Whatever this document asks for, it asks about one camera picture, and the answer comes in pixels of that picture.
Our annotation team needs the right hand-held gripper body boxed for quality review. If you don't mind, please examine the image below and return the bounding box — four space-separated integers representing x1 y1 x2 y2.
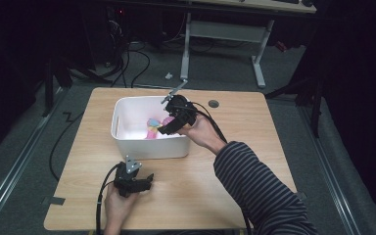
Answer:
160 79 199 131

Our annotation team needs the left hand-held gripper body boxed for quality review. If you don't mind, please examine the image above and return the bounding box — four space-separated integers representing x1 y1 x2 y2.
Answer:
112 154 145 199

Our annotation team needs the pink plush toy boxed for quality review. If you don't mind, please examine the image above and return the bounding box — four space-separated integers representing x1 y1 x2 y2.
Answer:
161 116 176 128

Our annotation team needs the pastel multicoloured plush toy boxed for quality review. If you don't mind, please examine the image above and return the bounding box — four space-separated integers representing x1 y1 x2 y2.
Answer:
144 117 165 140

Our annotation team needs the white plastic bin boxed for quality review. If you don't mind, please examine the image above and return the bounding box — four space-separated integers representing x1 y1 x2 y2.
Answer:
110 95 191 161

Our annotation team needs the person's left hand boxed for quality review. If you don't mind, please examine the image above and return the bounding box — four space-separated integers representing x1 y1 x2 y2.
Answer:
103 184 140 229

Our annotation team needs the person's right hand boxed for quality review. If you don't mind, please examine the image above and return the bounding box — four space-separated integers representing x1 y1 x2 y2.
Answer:
176 114 228 157

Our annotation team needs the grey tape strip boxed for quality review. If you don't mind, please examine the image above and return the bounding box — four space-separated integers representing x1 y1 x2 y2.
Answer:
40 196 67 207

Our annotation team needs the desk with grey metal legs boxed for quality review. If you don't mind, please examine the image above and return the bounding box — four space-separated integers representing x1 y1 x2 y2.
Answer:
178 0 318 90

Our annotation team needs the black computer tower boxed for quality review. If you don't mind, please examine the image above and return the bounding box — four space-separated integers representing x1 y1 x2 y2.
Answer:
105 5 129 68

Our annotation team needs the black metal stand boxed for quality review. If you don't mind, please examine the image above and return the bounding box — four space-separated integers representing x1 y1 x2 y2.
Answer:
263 72 329 139
41 57 112 118

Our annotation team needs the right hand-held gripper black cable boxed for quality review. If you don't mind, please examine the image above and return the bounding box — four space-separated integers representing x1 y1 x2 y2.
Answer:
189 101 253 235

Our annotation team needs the hand-held gripper black cable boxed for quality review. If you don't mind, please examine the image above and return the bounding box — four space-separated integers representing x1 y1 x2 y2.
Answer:
94 163 122 235
189 101 253 235

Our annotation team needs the left hand-held gripper black cable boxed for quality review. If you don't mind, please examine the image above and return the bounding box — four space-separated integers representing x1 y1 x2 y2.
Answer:
94 163 122 235

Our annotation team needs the bundle of black floor cables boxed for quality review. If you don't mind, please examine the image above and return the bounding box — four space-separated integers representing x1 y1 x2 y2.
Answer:
109 19 152 89

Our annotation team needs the black floor cable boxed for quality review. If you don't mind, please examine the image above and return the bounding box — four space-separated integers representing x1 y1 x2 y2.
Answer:
48 111 86 182

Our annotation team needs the metal floor rail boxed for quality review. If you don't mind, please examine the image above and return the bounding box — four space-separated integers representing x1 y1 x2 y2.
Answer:
298 106 363 235
0 87 69 229

